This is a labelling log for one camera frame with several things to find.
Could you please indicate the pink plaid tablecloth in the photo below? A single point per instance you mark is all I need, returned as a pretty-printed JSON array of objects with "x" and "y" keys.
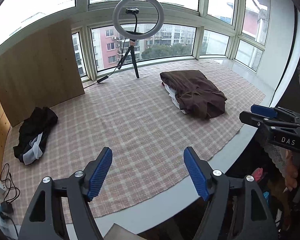
[{"x": 147, "y": 134}]

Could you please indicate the black charger plug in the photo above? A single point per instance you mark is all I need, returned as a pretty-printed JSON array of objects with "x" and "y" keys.
[{"x": 6, "y": 207}]

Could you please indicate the person right hand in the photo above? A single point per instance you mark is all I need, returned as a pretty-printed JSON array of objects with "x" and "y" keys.
[{"x": 291, "y": 171}]

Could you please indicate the light plywood board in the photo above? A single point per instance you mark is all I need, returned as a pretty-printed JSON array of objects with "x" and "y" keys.
[{"x": 39, "y": 71}]

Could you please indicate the black garment pile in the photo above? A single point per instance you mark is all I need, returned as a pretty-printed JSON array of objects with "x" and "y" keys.
[{"x": 33, "y": 135}]

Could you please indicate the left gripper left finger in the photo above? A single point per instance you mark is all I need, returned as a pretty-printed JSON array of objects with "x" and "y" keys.
[{"x": 44, "y": 218}]

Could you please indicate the black inline cable adapter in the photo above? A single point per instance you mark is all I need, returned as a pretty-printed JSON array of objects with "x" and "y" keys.
[{"x": 102, "y": 79}]

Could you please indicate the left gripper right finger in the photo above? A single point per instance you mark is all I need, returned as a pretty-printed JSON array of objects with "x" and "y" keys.
[{"x": 236, "y": 208}]

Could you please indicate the brown fleece garment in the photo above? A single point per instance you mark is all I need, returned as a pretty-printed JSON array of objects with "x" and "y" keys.
[{"x": 195, "y": 94}]

